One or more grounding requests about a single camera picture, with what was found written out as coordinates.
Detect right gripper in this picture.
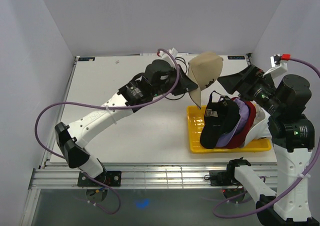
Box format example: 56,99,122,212
216,63,283,114

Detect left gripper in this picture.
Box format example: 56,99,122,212
151,64,198,97

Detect beige baseball cap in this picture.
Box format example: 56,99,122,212
187,51,224,110

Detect black baseball cap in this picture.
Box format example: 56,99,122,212
200,95,240,149

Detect purple baseball cap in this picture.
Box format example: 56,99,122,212
216,97,250,148

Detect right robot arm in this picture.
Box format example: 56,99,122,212
218,65,319,226

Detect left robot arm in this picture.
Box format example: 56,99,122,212
54,59,198,186

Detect yellow plastic tray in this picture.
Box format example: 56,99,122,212
186,105,272,154

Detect red baseball cap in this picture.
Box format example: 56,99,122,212
224,97,256,149

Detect white baseball cap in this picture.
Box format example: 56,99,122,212
241,103,272,148

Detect black wire hat stand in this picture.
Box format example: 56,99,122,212
165,56,189,101

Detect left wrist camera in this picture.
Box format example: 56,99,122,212
156,47,178,60

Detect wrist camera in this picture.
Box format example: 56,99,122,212
156,47,178,60
263,54,291,79

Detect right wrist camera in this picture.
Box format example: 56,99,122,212
263,54,291,79

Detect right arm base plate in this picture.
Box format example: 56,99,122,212
203,170,242,186

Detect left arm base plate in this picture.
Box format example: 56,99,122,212
77,171,122,187

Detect aluminium frame rail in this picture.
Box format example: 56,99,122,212
21,55,277,226

